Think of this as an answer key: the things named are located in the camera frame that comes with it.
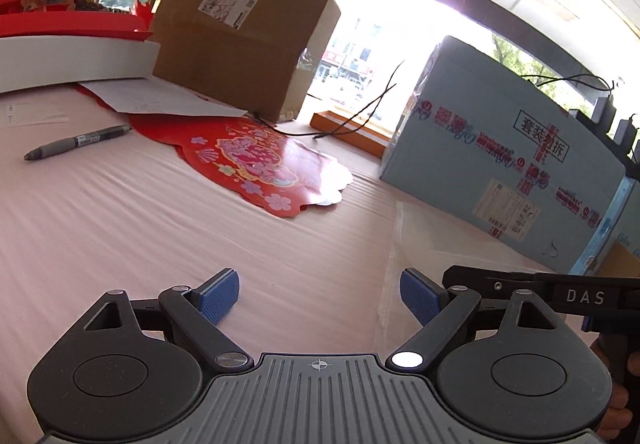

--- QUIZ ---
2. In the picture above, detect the red and white box stack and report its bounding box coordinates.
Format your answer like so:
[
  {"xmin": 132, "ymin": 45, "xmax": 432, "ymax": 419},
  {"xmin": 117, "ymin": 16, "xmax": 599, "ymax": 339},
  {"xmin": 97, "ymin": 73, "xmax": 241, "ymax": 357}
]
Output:
[{"xmin": 0, "ymin": 0, "xmax": 154, "ymax": 43}]

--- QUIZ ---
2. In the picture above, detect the black power adapter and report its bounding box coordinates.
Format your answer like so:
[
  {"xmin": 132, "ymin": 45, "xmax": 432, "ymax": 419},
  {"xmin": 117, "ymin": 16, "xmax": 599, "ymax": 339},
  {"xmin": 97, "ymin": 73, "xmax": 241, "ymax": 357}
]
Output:
[
  {"xmin": 595, "ymin": 91, "xmax": 617, "ymax": 126},
  {"xmin": 615, "ymin": 114, "xmax": 640, "ymax": 151}
]

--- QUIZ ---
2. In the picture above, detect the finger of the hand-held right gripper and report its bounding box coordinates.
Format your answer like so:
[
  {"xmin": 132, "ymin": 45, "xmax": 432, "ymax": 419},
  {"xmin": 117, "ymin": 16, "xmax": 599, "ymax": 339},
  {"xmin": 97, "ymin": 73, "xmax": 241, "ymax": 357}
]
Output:
[{"xmin": 442, "ymin": 265, "xmax": 553, "ymax": 305}]

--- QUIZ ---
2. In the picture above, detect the black cable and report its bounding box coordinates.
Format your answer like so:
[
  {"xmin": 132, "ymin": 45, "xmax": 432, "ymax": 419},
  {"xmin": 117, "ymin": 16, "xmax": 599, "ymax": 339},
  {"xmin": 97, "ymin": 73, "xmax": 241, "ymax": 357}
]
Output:
[{"xmin": 252, "ymin": 59, "xmax": 407, "ymax": 141}]

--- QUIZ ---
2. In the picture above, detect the white paper sheet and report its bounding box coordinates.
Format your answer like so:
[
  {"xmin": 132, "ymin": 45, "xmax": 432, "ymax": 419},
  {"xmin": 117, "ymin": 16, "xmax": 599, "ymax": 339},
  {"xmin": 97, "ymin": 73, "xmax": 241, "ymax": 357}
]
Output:
[{"xmin": 77, "ymin": 76, "xmax": 249, "ymax": 118}]

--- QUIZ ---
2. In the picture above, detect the orange tray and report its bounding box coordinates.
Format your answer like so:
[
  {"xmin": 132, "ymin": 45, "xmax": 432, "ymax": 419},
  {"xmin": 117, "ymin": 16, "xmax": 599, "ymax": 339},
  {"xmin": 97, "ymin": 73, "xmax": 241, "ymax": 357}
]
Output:
[{"xmin": 310, "ymin": 110, "xmax": 394, "ymax": 159}]

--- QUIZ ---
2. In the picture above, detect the person's right hand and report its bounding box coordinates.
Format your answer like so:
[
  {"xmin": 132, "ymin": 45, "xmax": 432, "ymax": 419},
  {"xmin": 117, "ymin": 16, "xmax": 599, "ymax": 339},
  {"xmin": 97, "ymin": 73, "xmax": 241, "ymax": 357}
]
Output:
[{"xmin": 590, "ymin": 340, "xmax": 635, "ymax": 441}]

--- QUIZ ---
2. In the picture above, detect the white paper slip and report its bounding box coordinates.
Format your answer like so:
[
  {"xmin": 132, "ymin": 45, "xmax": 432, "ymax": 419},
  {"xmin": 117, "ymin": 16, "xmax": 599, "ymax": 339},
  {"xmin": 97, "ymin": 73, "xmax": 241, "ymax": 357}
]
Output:
[{"xmin": 0, "ymin": 100, "xmax": 69, "ymax": 130}]

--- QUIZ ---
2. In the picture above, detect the brown cardboard box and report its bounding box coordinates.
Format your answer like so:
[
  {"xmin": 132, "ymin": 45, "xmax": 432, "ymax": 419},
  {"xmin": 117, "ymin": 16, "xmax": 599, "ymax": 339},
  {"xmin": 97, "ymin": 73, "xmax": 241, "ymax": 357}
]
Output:
[{"xmin": 149, "ymin": 0, "xmax": 342, "ymax": 124}]

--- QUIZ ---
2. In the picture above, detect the brown cardboard piece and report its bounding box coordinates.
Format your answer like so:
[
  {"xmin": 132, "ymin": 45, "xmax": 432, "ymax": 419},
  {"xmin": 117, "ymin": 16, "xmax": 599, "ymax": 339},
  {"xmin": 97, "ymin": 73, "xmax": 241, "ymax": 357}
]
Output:
[{"xmin": 596, "ymin": 243, "xmax": 640, "ymax": 278}]

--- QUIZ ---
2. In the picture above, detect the white gift box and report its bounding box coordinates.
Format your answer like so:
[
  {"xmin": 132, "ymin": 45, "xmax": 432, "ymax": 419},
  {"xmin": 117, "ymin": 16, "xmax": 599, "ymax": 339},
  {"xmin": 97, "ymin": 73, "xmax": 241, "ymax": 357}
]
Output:
[{"xmin": 0, "ymin": 35, "xmax": 162, "ymax": 95}]

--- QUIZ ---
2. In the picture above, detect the red printed paper decoration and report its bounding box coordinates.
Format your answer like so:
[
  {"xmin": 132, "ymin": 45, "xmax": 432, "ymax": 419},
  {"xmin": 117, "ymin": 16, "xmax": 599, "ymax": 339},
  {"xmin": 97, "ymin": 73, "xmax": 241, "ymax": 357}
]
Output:
[{"xmin": 75, "ymin": 84, "xmax": 354, "ymax": 221}]

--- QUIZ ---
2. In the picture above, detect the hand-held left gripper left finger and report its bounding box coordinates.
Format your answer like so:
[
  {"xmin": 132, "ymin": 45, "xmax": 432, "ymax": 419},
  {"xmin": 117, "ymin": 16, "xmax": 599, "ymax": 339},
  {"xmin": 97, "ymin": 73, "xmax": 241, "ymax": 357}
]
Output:
[{"xmin": 85, "ymin": 268, "xmax": 253, "ymax": 372}]

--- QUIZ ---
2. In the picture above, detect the light blue cardboard box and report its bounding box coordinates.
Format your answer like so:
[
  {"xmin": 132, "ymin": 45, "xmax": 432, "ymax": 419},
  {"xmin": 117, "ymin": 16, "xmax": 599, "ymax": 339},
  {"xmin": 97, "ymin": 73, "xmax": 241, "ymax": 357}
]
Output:
[{"xmin": 378, "ymin": 35, "xmax": 640, "ymax": 275}]

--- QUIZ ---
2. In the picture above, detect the grey marker pen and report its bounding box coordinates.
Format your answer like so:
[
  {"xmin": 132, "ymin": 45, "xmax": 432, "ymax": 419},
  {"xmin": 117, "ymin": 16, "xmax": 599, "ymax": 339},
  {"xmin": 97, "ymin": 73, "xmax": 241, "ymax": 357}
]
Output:
[{"xmin": 24, "ymin": 124, "xmax": 133, "ymax": 162}]

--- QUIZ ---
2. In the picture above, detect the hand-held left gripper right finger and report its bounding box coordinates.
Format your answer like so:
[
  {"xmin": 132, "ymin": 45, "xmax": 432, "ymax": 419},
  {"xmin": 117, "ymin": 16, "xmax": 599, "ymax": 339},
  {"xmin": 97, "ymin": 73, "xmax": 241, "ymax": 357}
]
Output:
[{"xmin": 387, "ymin": 269, "xmax": 561, "ymax": 370}]

